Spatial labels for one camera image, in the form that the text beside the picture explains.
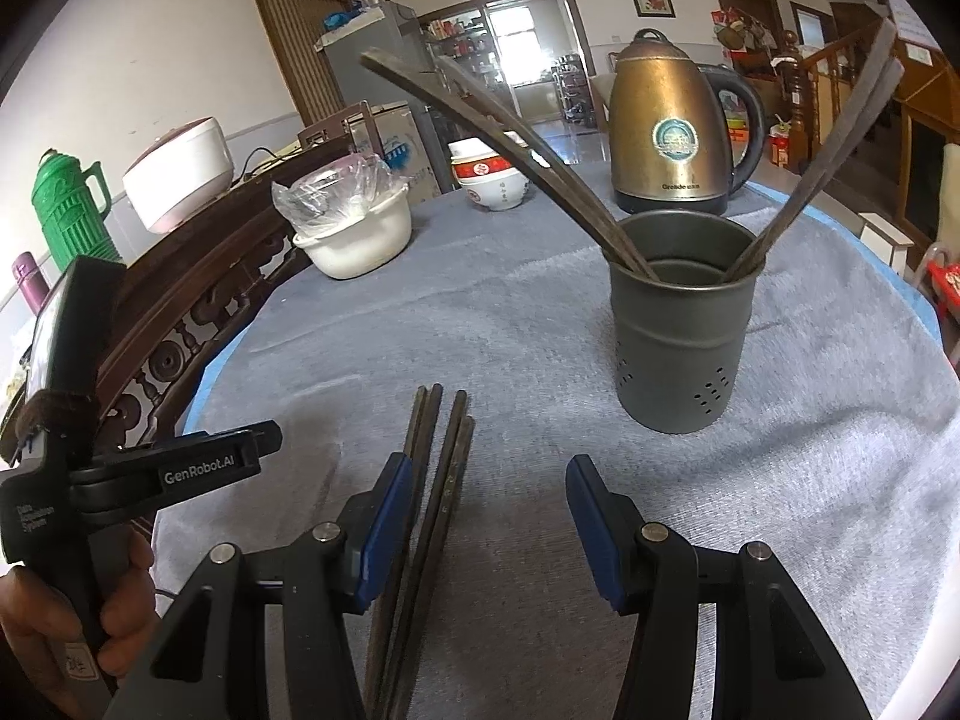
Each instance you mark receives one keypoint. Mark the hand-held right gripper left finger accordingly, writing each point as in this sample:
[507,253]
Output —
[382,525]

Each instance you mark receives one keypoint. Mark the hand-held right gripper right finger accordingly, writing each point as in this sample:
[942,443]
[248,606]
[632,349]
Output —
[600,532]

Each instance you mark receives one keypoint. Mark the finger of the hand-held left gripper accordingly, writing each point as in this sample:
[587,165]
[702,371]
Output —
[255,441]

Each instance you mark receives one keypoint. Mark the dark wooden chopstick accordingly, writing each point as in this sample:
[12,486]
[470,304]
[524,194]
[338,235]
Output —
[525,136]
[450,105]
[862,82]
[847,142]
[450,450]
[431,420]
[461,465]
[416,420]

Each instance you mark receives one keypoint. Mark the grey metal utensil holder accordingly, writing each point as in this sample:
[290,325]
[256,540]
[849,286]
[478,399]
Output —
[686,345]

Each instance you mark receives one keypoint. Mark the person's left hand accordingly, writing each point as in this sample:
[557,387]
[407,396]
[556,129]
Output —
[131,600]

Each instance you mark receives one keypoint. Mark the wooden chair at left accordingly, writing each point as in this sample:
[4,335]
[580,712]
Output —
[187,300]

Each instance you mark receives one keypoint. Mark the purple bottle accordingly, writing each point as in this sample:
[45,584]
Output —
[30,281]

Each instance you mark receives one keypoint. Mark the grey tablecloth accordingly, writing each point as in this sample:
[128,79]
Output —
[487,330]

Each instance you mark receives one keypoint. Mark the white plastic basin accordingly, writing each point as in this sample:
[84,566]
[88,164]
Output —
[360,240]

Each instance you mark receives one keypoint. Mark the clear plastic bag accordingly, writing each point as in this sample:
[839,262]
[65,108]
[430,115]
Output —
[330,191]

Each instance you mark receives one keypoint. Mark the green thermos flask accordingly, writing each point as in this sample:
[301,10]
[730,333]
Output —
[71,210]

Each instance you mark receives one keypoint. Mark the white pink rice cooker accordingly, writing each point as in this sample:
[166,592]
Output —
[176,172]

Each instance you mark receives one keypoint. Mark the dark wooden chair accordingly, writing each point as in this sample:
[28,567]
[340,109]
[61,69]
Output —
[330,131]

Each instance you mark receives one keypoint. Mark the white chest freezer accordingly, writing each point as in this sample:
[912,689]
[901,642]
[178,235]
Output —
[397,146]

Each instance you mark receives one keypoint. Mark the blue table cover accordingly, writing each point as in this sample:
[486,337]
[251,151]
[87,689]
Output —
[900,270]

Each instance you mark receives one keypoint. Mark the grey refrigerator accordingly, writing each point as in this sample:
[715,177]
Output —
[367,52]

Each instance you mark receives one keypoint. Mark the brown wooden door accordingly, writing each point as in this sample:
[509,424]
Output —
[300,37]

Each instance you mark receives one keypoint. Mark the white step stool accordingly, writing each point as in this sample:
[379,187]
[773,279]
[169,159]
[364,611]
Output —
[885,240]

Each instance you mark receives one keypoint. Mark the gold electric kettle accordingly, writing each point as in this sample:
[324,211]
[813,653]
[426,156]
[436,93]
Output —
[667,127]

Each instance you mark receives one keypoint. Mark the red plastic child chair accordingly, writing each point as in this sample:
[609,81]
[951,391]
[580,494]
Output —
[943,277]

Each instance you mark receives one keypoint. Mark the wooden staircase railing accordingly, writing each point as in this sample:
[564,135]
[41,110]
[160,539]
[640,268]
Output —
[832,67]

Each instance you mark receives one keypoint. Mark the pink wall calendar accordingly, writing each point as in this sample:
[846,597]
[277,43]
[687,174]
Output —
[911,22]

